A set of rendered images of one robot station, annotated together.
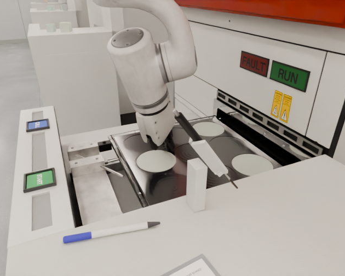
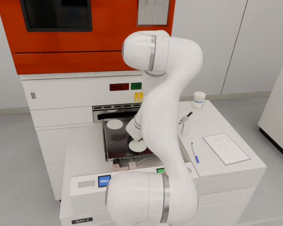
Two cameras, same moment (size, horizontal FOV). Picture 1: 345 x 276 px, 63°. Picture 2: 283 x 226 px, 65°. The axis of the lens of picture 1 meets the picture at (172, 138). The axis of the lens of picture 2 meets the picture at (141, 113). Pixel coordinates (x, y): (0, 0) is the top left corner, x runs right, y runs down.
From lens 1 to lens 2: 111 cm
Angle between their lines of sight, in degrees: 67
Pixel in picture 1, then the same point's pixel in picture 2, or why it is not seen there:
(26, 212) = not seen: hidden behind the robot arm
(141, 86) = not seen: hidden behind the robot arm
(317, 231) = (194, 118)
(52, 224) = (189, 167)
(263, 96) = (128, 97)
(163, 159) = (137, 143)
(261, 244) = (198, 127)
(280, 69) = (136, 85)
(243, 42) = (110, 80)
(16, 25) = not seen: outside the picture
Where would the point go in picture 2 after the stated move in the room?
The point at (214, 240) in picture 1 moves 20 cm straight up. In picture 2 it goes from (197, 134) to (205, 103)
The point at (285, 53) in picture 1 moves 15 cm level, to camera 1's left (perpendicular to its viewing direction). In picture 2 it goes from (137, 79) to (130, 90)
